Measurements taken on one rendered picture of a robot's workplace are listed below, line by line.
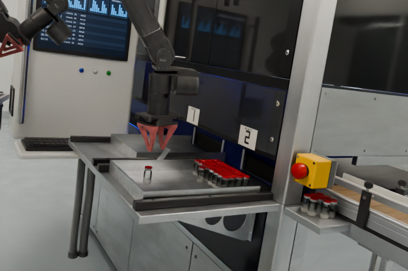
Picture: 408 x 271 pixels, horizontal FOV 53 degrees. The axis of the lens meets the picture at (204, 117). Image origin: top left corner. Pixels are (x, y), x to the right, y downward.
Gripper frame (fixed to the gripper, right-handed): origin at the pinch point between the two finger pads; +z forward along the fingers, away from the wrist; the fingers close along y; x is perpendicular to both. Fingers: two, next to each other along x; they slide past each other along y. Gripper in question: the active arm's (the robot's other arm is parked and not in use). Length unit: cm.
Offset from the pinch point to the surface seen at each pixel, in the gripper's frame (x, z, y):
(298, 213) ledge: -32.0, 12.6, 21.7
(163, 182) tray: -0.2, 10.4, 2.9
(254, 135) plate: -11.2, -2.9, 27.2
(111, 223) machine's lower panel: 96, 72, 48
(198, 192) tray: -15.3, 8.3, 2.1
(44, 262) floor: 122, 98, 22
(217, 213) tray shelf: -20.7, 12.1, 3.4
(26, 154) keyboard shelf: 62, 16, -10
